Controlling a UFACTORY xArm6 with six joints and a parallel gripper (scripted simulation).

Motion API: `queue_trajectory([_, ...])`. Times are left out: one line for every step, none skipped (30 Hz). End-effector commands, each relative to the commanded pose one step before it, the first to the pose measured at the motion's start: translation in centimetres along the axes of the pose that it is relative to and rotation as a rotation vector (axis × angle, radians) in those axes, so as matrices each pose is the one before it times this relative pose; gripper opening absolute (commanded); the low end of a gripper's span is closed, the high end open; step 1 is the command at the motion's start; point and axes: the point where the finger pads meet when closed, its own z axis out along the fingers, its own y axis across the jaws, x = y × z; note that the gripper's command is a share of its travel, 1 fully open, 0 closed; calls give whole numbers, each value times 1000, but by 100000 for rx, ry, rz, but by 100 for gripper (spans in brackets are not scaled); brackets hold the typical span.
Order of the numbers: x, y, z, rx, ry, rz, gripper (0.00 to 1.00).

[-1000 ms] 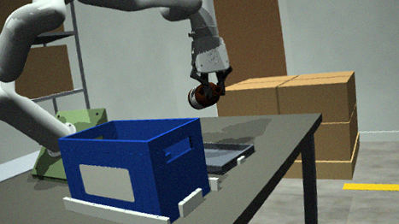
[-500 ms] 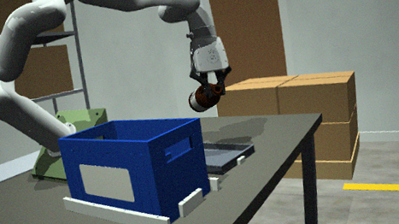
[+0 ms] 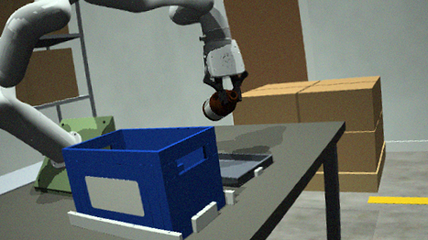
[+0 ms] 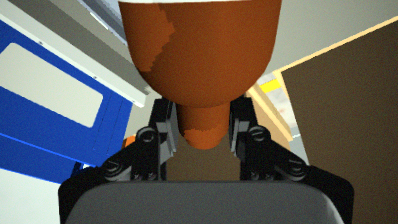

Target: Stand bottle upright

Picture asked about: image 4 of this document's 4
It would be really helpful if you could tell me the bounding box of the blue plastic crate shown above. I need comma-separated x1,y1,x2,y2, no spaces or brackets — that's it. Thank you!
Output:
0,20,133,184

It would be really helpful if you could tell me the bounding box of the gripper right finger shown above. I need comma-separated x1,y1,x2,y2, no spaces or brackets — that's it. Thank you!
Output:
228,95,354,224

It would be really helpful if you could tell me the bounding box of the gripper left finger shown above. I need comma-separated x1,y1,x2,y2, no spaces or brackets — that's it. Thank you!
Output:
58,97,179,224

